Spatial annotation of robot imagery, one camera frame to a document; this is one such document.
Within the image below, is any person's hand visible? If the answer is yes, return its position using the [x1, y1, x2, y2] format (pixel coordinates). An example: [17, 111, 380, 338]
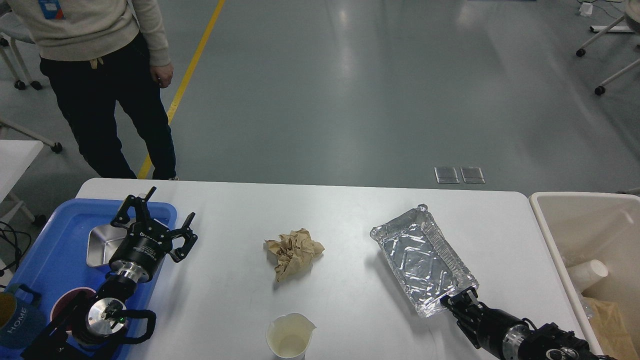
[150, 63, 174, 89]

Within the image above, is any pink mug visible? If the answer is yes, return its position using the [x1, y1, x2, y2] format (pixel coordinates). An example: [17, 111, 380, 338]
[49, 286, 96, 322]

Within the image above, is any square steel tray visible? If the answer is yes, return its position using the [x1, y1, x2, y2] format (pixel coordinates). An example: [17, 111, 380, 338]
[86, 218, 136, 271]

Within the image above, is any blue plastic tray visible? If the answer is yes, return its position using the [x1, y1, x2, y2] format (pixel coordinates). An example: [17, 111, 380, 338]
[1, 198, 178, 360]

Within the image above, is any white paper cup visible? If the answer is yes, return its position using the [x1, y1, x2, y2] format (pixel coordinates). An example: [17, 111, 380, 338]
[567, 259, 610, 293]

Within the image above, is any floor outlet plate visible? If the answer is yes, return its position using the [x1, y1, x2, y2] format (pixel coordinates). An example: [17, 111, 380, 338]
[434, 166, 460, 185]
[460, 166, 486, 185]

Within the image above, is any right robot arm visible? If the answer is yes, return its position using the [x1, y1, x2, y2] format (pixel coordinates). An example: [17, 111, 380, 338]
[439, 286, 612, 360]

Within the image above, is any crumpled brown paper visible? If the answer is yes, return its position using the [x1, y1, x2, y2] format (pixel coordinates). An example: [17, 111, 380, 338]
[264, 228, 325, 283]

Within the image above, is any brown paper bag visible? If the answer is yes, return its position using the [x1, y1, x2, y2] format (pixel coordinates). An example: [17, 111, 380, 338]
[583, 297, 639, 360]

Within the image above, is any grey office chair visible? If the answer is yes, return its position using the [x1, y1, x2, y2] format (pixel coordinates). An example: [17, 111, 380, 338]
[0, 12, 64, 154]

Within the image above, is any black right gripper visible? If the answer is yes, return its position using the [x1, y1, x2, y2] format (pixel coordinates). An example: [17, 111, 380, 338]
[439, 286, 531, 360]

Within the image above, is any white chair base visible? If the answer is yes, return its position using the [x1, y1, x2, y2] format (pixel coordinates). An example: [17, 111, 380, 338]
[575, 0, 640, 96]

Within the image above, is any person in dark trousers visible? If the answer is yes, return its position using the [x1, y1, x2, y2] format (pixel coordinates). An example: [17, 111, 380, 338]
[1, 0, 178, 181]

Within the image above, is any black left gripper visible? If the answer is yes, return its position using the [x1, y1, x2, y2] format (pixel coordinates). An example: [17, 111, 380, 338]
[109, 186, 198, 284]

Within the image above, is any beige waste bin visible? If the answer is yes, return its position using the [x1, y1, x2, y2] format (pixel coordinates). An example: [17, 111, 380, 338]
[529, 192, 640, 354]

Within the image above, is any right floor outlet plate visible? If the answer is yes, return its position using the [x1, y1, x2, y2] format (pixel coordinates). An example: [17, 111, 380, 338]
[460, 166, 486, 185]

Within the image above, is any white side table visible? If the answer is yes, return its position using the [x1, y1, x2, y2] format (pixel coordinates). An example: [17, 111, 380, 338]
[0, 139, 44, 201]

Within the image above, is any aluminium foil container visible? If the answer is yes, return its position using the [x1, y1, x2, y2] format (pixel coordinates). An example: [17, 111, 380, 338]
[369, 203, 479, 318]

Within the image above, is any left floor outlet plate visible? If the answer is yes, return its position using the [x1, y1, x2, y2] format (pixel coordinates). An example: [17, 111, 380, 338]
[434, 166, 460, 185]

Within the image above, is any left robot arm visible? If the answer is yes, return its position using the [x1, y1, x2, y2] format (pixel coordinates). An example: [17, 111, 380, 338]
[20, 186, 198, 360]

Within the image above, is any dark blue mug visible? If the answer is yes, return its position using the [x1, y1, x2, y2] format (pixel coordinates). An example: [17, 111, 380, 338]
[0, 283, 48, 349]

